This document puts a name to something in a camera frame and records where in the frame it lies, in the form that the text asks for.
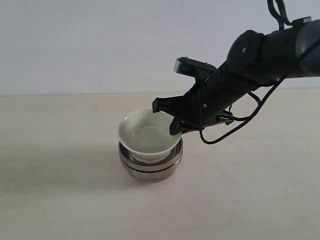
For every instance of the dimpled steel bowl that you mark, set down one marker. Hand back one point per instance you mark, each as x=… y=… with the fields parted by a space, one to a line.
x=151 y=163

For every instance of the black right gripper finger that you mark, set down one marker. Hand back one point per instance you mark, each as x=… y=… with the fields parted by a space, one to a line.
x=177 y=126

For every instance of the white ceramic bowl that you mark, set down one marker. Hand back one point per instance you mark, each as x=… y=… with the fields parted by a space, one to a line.
x=146 y=133

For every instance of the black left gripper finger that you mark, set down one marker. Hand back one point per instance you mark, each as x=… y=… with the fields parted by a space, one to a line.
x=174 y=106

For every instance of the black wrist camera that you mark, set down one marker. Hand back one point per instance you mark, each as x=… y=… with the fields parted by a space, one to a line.
x=193 y=68

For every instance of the smooth steel bowl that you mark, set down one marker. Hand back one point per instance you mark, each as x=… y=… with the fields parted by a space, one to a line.
x=151 y=176

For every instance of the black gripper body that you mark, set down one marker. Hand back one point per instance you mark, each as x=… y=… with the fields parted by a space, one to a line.
x=211 y=95

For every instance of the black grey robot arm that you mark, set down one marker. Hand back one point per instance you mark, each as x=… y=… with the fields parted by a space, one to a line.
x=254 y=60

